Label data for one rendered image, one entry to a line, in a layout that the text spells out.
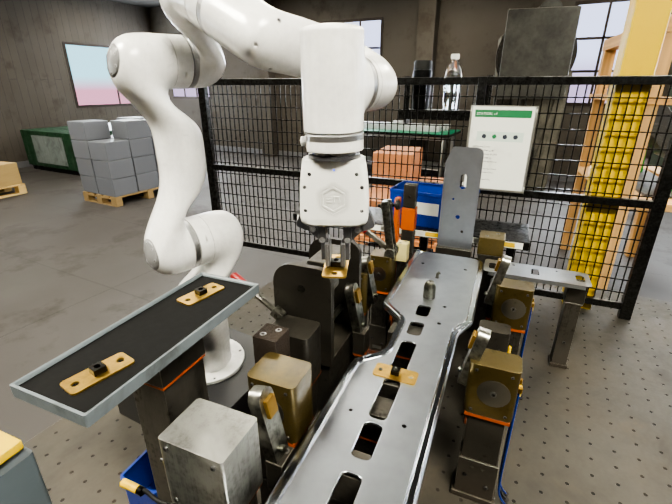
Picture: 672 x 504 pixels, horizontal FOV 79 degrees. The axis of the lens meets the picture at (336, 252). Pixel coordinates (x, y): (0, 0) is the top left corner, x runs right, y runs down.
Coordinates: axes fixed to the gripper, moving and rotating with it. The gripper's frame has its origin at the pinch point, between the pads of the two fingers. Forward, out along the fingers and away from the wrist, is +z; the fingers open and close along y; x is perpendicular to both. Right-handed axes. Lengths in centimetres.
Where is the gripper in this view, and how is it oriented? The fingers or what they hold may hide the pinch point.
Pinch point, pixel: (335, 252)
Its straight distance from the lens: 64.5
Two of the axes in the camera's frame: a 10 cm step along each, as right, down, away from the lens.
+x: 1.0, -3.9, 9.1
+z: 0.2, 9.2, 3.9
